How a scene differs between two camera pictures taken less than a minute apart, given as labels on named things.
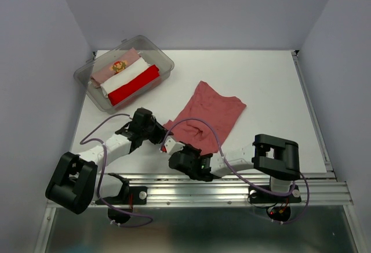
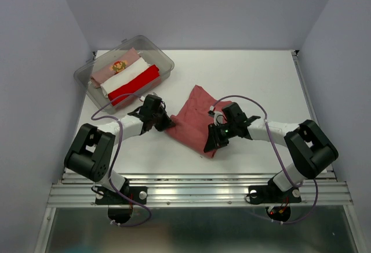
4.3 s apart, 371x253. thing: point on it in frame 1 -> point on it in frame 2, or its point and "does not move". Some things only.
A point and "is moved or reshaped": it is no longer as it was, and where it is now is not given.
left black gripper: (160, 130) -> (167, 123)
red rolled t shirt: (126, 91) does not move
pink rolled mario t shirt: (119, 64) does not move
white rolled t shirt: (126, 77) does not move
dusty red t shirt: (207, 119) is moved or reshaped
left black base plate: (137, 195) does not move
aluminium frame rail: (168, 190) does not move
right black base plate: (255, 196) does not move
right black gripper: (189, 147) -> (214, 140)
